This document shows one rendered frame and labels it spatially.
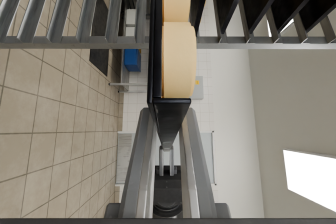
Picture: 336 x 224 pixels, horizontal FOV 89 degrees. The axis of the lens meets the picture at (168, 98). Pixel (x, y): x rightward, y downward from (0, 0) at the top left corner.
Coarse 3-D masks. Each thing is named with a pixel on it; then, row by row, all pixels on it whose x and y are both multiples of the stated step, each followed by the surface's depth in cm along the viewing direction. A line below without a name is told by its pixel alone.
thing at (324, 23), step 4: (324, 20) 57; (328, 20) 56; (320, 24) 59; (324, 24) 57; (328, 24) 56; (324, 28) 57; (328, 28) 56; (332, 28) 55; (324, 32) 57; (328, 32) 56; (332, 32) 55; (328, 36) 56; (332, 36) 55; (328, 40) 56; (332, 40) 55
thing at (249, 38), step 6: (240, 0) 60; (240, 6) 60; (240, 12) 60; (246, 18) 56; (246, 24) 55; (246, 30) 55; (246, 36) 55; (252, 36) 57; (246, 42) 55; (252, 42) 56
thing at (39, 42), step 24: (0, 48) 58; (24, 48) 58; (48, 48) 58; (72, 48) 58; (96, 48) 58; (120, 48) 58; (144, 48) 58; (216, 48) 58; (240, 48) 58; (264, 48) 59; (288, 48) 59; (312, 48) 59
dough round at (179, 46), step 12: (168, 24) 10; (180, 24) 10; (168, 36) 9; (180, 36) 9; (192, 36) 9; (168, 48) 9; (180, 48) 9; (192, 48) 9; (168, 60) 9; (180, 60) 9; (192, 60) 9; (168, 72) 9; (180, 72) 9; (192, 72) 9; (168, 84) 10; (180, 84) 10; (192, 84) 10; (168, 96) 11; (180, 96) 11
